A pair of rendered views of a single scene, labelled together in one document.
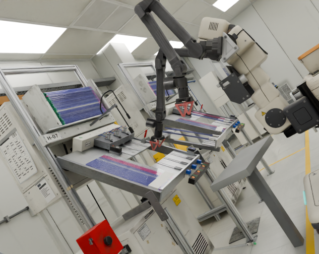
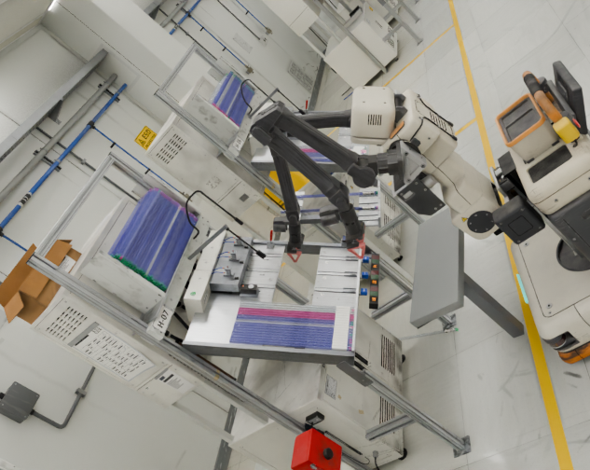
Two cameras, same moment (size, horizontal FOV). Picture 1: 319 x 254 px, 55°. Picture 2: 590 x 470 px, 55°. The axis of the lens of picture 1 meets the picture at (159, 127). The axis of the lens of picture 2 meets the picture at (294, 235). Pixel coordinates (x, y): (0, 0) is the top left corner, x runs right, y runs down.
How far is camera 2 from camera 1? 1.11 m
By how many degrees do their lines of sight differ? 25
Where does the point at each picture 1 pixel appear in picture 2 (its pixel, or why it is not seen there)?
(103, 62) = (68, 23)
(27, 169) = (136, 364)
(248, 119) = (358, 45)
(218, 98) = (296, 18)
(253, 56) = (440, 148)
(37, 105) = (114, 277)
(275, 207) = (486, 304)
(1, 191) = (48, 358)
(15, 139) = (102, 335)
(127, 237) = (315, 405)
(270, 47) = not seen: outside the picture
